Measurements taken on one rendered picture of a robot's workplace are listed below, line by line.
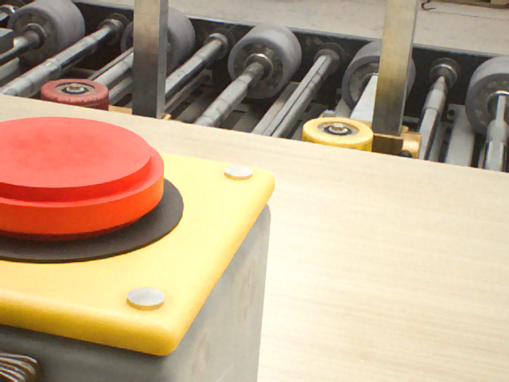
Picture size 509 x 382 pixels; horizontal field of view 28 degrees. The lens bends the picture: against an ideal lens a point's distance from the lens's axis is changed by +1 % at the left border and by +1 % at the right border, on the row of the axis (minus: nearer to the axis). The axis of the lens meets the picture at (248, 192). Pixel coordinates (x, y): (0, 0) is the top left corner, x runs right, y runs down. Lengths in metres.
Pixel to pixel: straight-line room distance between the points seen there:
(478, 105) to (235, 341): 1.50
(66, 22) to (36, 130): 1.66
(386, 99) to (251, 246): 1.10
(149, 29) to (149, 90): 0.08
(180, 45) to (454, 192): 0.85
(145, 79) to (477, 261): 0.60
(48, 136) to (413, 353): 0.60
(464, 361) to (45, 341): 0.63
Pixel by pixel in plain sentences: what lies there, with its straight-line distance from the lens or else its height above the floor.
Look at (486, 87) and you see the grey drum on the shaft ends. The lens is 1.68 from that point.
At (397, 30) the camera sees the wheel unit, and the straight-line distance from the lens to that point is 1.28.
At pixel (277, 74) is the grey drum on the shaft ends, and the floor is 0.79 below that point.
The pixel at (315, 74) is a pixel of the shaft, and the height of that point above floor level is 0.82.
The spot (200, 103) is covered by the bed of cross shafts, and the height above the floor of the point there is 0.71.
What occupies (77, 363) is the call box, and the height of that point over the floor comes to 1.21.
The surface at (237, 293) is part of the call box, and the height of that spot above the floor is 1.21.
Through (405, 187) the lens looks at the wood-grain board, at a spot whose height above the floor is 0.90.
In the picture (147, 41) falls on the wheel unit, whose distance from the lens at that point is 1.36.
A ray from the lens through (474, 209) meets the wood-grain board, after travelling 1.03.
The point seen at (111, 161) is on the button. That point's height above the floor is 1.23.
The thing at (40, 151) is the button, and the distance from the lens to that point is 0.19.
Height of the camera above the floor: 1.30
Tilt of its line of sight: 24 degrees down
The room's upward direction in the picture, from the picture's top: 4 degrees clockwise
